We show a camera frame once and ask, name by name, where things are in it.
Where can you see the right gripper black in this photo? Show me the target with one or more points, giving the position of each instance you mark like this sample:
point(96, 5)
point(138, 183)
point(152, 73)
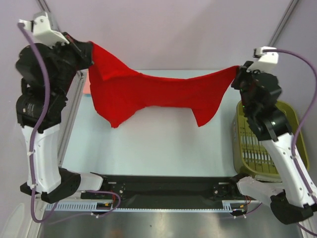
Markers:
point(241, 73)

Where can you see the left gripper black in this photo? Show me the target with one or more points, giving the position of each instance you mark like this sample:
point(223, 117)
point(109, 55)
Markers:
point(82, 50)

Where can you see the red t shirt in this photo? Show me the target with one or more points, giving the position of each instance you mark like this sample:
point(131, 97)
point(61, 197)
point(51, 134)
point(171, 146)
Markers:
point(118, 91)

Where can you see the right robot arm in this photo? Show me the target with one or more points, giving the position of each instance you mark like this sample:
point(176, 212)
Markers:
point(296, 201)

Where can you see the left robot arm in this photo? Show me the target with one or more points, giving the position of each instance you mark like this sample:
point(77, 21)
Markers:
point(47, 73)

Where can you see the folded pink t shirt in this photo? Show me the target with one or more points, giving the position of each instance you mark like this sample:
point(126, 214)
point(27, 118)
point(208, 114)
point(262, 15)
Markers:
point(86, 88)

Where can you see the olive green plastic basket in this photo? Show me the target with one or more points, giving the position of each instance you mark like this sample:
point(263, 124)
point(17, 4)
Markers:
point(250, 156)

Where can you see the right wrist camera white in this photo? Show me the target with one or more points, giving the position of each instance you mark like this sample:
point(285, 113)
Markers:
point(267, 59)

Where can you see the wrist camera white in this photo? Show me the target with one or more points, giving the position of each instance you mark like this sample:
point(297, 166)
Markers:
point(44, 29)
point(267, 59)

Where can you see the left aluminium frame post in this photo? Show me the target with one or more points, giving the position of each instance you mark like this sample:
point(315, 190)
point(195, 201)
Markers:
point(43, 6)

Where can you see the aluminium frame post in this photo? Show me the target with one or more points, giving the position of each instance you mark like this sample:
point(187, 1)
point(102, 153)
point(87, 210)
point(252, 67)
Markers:
point(43, 6)
point(292, 6)

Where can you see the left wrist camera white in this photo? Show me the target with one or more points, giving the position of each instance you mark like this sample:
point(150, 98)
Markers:
point(44, 29)

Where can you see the aluminium front rail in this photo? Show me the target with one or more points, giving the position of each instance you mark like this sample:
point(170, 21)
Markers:
point(69, 113)

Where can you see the right aluminium frame post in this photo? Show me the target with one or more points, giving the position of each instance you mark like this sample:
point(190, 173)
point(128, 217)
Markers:
point(292, 6)

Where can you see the white slotted cable duct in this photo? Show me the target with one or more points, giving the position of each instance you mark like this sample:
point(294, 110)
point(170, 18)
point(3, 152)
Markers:
point(102, 207)

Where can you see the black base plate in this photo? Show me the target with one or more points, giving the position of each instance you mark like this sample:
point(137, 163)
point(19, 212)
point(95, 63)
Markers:
point(167, 192)

